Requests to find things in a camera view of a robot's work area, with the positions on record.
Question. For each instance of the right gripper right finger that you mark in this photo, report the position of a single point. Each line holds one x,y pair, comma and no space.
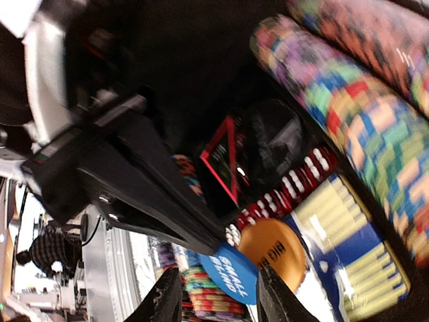
276,302

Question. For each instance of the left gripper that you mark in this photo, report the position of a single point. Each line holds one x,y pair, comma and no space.
132,182

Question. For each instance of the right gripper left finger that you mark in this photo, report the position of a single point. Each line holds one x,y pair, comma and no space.
163,302

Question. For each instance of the blue small blind button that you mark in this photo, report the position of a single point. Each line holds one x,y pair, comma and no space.
233,273

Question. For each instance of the orange big blind button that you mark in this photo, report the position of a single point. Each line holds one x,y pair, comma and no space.
271,242

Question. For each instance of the black poker chip case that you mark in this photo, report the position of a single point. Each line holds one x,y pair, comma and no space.
190,53

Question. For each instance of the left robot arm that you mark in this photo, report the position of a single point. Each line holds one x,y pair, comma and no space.
95,48

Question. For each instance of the poker chip row near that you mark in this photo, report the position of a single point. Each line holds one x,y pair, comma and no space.
202,300

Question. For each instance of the poker chip row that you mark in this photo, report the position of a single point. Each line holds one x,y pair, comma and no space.
360,70
202,300

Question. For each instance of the boxed playing cards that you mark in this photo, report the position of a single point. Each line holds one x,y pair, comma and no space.
357,270

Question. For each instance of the red triangle all-in marker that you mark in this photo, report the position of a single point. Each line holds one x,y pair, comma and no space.
220,156

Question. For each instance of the black round button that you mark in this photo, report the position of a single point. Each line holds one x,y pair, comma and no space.
273,138

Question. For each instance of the red dice row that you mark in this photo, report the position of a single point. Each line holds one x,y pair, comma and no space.
294,187

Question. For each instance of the poker chip row far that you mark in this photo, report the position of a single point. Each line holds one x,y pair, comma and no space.
360,70

